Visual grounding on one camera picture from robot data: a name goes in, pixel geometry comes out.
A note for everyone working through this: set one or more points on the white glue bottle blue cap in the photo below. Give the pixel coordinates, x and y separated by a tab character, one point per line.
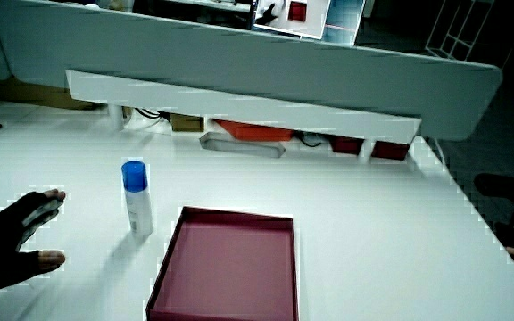
139	209

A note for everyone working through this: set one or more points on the white desk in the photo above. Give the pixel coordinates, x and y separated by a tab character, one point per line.
373	232

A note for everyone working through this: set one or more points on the grey rectangular tray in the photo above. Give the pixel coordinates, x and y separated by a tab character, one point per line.
221	145

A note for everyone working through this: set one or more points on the dark red small box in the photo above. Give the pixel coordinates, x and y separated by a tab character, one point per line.
346	145
390	150

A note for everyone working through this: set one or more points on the small brown cardboard box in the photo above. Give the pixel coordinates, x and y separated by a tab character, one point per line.
187	123

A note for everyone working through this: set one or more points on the dark red open box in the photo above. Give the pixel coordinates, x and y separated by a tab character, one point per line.
230	272

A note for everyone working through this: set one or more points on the grey desk divider panel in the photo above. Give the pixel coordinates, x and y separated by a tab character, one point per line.
261	62

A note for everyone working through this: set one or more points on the large brown cardboard box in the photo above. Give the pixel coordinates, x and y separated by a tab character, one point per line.
34	93

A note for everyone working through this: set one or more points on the white desk shelf riser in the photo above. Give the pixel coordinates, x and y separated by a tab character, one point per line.
239	107

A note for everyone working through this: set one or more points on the computer monitor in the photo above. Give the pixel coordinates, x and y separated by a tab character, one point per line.
304	20

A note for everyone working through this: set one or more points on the orange box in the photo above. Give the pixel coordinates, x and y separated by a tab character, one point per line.
257	132

